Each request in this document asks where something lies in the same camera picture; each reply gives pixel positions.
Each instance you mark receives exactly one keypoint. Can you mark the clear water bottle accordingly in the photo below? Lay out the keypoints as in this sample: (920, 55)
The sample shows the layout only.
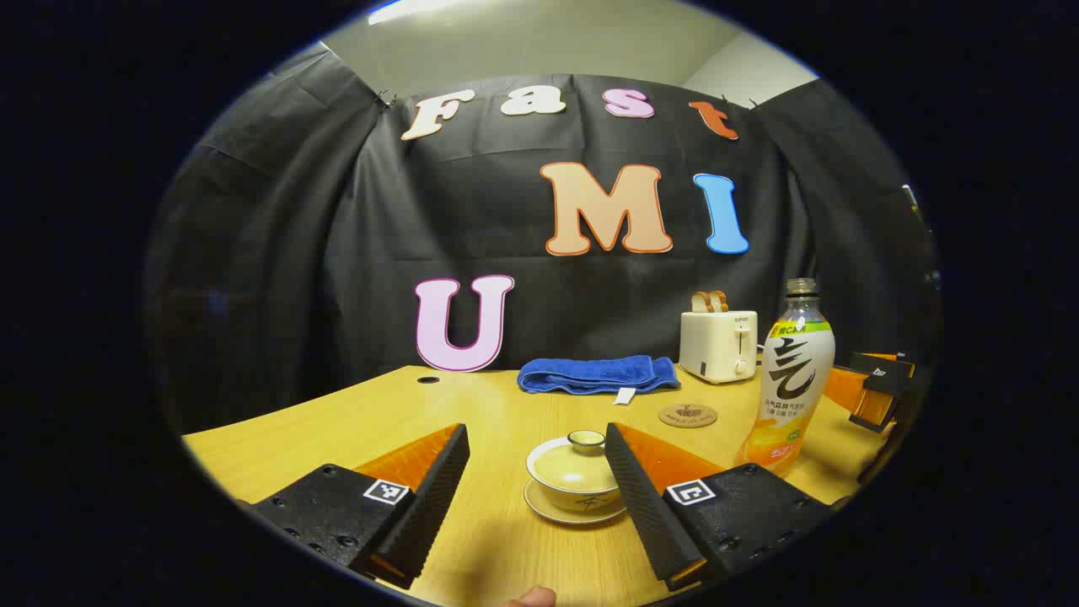
(792, 379)

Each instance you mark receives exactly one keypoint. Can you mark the toast slice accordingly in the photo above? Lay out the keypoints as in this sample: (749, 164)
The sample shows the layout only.
(700, 303)
(719, 301)

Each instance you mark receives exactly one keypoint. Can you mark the black backdrop cloth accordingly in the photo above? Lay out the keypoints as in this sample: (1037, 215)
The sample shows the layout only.
(337, 253)

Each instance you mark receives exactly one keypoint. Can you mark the round wooden coaster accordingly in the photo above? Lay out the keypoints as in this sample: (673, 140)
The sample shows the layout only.
(688, 416)

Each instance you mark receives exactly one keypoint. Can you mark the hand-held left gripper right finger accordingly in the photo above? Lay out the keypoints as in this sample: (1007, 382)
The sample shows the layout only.
(645, 506)

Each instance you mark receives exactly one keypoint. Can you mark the blue towel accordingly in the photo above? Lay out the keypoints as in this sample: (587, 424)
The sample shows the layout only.
(590, 373)

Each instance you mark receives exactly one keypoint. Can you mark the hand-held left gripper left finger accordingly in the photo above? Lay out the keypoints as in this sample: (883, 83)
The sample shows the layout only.
(430, 497)

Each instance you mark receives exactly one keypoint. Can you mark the cream saucer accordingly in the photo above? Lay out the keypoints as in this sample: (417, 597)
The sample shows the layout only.
(573, 516)

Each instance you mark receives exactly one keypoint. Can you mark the cream toaster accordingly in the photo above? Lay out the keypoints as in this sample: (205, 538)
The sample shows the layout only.
(712, 346)

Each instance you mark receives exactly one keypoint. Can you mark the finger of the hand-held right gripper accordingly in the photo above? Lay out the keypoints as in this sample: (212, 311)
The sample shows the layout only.
(881, 371)
(843, 389)

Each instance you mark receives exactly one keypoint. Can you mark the cream teacup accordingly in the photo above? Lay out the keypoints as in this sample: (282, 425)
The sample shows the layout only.
(582, 499)

